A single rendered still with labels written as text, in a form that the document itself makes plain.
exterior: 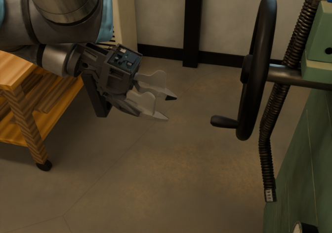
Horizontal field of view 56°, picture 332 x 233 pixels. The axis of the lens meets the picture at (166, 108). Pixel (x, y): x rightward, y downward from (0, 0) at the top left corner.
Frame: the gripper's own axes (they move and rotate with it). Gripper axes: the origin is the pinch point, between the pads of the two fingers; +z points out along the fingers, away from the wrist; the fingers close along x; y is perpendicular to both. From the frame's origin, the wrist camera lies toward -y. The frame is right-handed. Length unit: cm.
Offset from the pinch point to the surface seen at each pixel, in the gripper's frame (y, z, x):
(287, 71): 14.3, 18.2, 8.9
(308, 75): 17.9, 19.8, 4.3
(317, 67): 19.8, 20.1, 4.5
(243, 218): -62, 50, 25
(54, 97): -77, -48, 53
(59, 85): -78, -50, 63
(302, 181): -10.4, 39.2, 7.7
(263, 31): 22.2, 8.2, 2.5
